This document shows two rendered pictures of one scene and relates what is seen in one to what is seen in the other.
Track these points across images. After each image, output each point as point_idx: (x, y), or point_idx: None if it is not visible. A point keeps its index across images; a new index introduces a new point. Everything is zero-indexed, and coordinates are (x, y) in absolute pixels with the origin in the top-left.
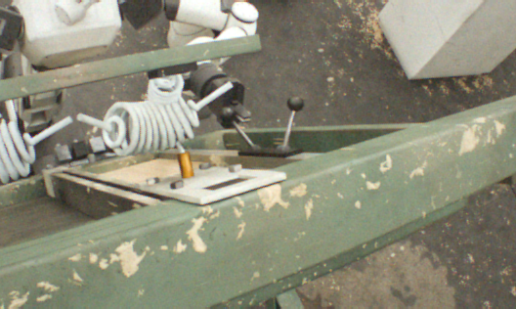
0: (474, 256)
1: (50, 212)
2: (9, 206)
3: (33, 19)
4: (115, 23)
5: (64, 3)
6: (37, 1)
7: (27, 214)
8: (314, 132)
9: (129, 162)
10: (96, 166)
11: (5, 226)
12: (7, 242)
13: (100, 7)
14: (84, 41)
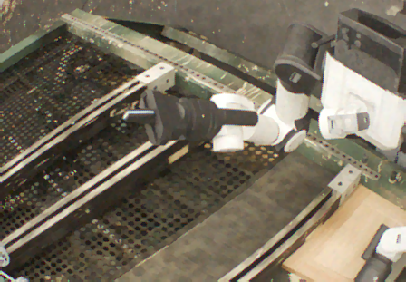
0: None
1: (265, 238)
2: (310, 170)
3: (326, 89)
4: (388, 146)
5: (323, 120)
6: (334, 76)
7: (267, 218)
8: None
9: (403, 207)
10: (382, 190)
11: (229, 223)
12: (173, 257)
13: (382, 121)
14: (364, 137)
